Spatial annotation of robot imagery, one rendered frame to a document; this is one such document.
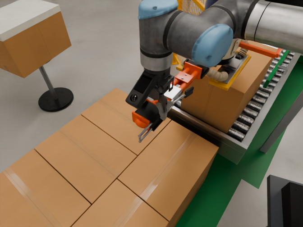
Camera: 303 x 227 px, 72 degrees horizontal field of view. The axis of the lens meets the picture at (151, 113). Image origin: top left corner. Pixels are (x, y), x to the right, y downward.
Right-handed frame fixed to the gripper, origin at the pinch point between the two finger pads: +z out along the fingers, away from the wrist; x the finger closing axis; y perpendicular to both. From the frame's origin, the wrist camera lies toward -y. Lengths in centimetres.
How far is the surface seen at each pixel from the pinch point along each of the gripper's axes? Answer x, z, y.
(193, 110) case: 10, 62, 65
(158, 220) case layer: -14, 68, -11
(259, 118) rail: -32, 63, 89
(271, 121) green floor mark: -46, 122, 156
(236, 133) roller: -25, 68, 70
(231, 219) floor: -52, 122, 36
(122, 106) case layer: 60, 68, 39
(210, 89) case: 2, 36, 65
